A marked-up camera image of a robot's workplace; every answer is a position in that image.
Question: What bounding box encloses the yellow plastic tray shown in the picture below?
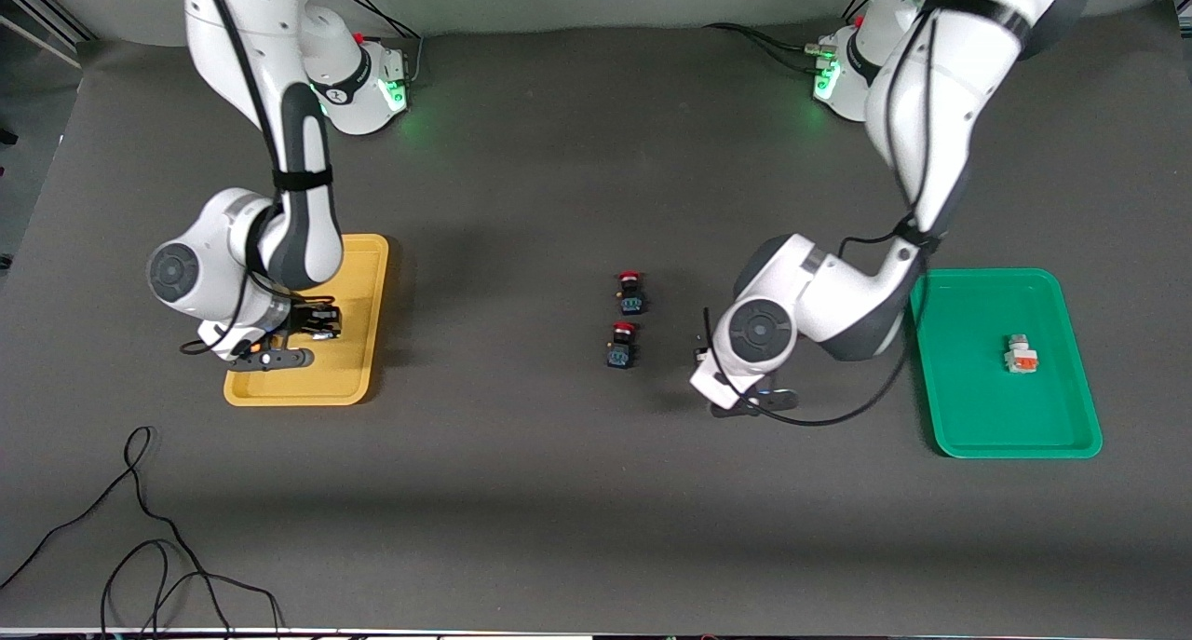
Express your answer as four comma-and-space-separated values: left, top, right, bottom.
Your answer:
223, 234, 390, 407

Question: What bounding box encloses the dark grey table mat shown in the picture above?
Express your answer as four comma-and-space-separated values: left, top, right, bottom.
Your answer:
0, 11, 1192, 633

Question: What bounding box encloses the green plastic tray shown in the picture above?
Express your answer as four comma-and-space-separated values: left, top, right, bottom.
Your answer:
907, 267, 1104, 460

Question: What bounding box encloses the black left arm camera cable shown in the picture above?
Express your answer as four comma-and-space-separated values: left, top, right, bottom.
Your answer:
703, 0, 941, 429

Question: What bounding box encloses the loose thin black cable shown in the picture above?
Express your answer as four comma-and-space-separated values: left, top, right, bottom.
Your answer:
0, 426, 285, 636

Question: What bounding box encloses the black right arm base cable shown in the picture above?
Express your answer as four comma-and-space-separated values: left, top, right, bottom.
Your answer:
331, 0, 426, 87

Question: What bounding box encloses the black arm base cable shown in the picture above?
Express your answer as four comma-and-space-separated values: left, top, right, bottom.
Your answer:
703, 0, 872, 77
331, 0, 426, 87

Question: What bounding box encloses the black left arm base cable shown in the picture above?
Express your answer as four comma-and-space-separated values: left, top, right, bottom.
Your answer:
703, 0, 872, 77

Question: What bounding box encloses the aluminium frame rail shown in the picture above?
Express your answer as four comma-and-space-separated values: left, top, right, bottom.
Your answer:
0, 0, 96, 68

